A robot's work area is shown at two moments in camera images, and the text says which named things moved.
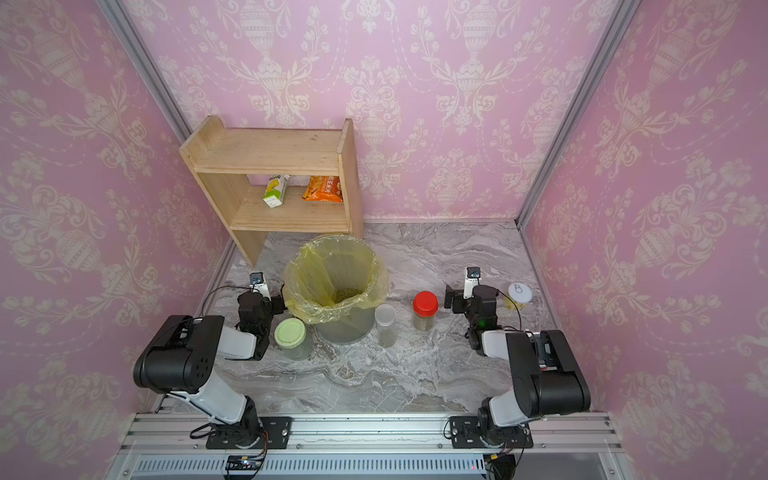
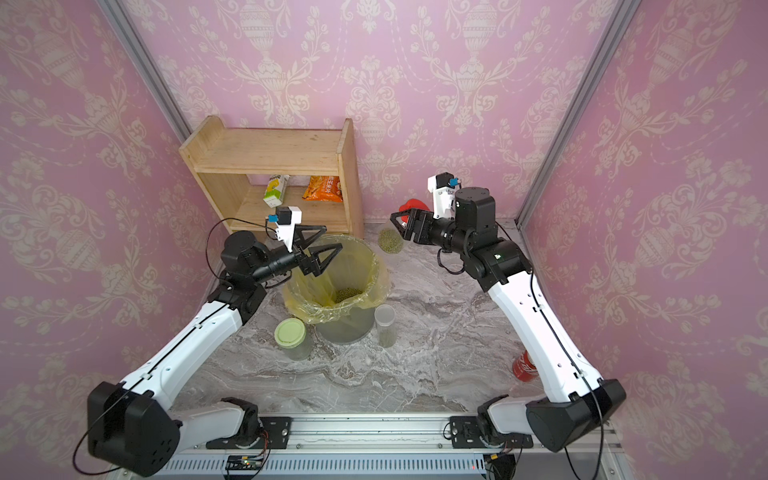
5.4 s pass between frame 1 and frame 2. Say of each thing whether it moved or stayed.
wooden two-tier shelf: stayed
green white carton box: stayed
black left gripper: moved
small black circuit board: stayed
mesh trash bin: stayed
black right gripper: moved
